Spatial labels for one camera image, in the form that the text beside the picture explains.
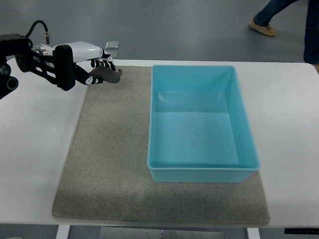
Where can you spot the grey felt mat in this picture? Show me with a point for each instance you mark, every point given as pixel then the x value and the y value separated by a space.
pixel 106 180

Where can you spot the grey metal base plate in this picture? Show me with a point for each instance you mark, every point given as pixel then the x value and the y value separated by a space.
pixel 131 233

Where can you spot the upper metal floor plate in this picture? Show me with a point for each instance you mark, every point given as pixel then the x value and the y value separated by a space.
pixel 112 45

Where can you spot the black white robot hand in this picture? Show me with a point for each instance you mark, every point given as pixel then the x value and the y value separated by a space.
pixel 74 62

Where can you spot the black table control panel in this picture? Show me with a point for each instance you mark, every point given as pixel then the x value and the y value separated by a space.
pixel 301 231

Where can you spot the brown toy hippo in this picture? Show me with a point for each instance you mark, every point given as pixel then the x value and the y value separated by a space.
pixel 106 74

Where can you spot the blue plastic box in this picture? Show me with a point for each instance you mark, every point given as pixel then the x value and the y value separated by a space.
pixel 199 130

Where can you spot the person leg in jeans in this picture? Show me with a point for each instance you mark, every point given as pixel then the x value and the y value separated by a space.
pixel 273 7

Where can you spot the white table frame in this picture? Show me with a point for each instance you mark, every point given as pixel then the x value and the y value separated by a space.
pixel 64 230

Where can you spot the tan shoe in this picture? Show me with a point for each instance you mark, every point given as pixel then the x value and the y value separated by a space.
pixel 265 30

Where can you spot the lower metal floor plate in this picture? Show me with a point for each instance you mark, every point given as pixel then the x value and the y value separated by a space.
pixel 113 53

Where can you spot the metal floor plate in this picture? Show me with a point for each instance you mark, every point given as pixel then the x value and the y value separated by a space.
pixel 112 45
pixel 113 53

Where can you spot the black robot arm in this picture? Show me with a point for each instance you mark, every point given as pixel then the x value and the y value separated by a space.
pixel 28 59

